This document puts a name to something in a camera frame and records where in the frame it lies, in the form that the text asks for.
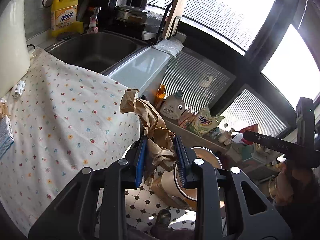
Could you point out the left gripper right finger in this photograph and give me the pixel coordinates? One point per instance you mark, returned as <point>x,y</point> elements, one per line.
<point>184,164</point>

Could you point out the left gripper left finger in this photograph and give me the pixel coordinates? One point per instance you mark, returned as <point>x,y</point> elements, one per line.
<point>141,152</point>

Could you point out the brown paper bag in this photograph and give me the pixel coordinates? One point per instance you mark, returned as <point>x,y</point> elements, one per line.
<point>161,149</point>

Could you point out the orange round trash bin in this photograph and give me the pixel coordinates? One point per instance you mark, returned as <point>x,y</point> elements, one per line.
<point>180,183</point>

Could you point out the right hand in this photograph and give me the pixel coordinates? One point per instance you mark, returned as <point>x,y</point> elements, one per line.
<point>295,185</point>

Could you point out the green detergent refill pouch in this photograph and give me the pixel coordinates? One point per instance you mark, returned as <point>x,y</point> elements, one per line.
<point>203,122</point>

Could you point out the white laundry detergent jug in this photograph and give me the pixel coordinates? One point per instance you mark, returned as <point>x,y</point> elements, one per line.
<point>174,106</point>

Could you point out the orange spray bottle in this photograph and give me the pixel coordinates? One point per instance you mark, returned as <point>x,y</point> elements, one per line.
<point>159,96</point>

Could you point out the floral white tablecloth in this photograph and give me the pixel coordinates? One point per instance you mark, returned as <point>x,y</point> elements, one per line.
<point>67,118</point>

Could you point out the white folded dishcloth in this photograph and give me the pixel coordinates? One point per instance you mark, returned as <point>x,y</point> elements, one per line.
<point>172,46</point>

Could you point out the stainless steel sink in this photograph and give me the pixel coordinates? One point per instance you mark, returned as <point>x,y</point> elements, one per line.
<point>101,52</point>

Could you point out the light blue cardboard box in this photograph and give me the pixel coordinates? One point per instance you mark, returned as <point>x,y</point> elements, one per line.
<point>6,135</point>

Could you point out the pink soap dispenser bottle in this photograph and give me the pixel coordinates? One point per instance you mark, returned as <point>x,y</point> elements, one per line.
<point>93,21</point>

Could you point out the wooden cutting board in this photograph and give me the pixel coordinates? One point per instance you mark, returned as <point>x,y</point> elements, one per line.
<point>175,12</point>

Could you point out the black dish rack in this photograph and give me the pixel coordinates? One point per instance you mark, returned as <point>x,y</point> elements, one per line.
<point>133,17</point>

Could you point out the cream air fryer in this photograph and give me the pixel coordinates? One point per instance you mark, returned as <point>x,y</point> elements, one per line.
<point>14,58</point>

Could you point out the yellow detergent bottle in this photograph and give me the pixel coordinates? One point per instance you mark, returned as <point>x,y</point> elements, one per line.
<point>63,17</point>

